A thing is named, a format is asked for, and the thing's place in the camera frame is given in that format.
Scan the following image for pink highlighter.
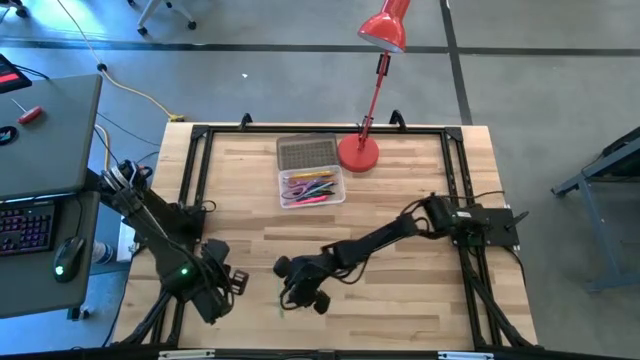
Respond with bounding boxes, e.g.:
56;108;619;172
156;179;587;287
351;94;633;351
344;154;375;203
287;195;330;207

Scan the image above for clear plastic supply box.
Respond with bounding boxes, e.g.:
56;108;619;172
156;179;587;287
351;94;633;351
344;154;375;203
277;164;347;210

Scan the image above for white box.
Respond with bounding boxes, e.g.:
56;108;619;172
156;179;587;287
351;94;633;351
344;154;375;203
116;222;139;264

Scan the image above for backlit black keyboard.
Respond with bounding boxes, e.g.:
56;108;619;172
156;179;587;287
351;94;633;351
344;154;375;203
0;199;56;258

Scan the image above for grey-blue metal workbench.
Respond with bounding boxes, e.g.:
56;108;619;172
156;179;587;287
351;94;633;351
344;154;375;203
551;127;640;293

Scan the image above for dark grey desk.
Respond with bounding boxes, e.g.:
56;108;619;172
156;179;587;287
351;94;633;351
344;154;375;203
0;73;104;320

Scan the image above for black computer mouse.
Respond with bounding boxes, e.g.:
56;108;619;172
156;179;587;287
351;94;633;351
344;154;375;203
52;236;87;284

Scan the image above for yellow and white cable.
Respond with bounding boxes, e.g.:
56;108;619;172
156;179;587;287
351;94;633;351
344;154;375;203
54;0;187;123

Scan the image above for red desk lamp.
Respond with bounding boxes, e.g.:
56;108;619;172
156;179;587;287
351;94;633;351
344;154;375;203
337;0;412;174

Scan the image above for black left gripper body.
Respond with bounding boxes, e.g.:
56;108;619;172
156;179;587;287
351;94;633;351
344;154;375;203
192;238;250;326

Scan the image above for white office chair base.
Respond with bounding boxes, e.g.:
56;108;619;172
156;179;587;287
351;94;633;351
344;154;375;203
137;0;197;37

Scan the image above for white bottle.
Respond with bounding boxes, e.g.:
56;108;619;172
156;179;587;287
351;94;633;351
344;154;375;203
91;241;115;266

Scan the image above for black chair caster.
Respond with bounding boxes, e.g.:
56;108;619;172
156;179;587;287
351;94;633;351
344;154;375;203
0;0;29;19

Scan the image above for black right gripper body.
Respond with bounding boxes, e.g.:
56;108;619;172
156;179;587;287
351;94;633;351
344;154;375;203
273;252;346;316

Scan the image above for translucent grey box lid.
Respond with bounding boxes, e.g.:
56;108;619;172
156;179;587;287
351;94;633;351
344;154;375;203
275;132;340;171

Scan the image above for black aluminium table frame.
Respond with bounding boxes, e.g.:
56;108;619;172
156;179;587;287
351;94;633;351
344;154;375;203
112;110;539;351

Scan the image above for black tablet red screen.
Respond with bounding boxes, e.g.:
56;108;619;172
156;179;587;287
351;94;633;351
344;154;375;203
0;53;33;95

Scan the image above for white metal bracket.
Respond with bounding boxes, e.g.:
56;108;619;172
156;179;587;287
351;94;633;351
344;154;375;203
158;349;216;360
438;351;495;360

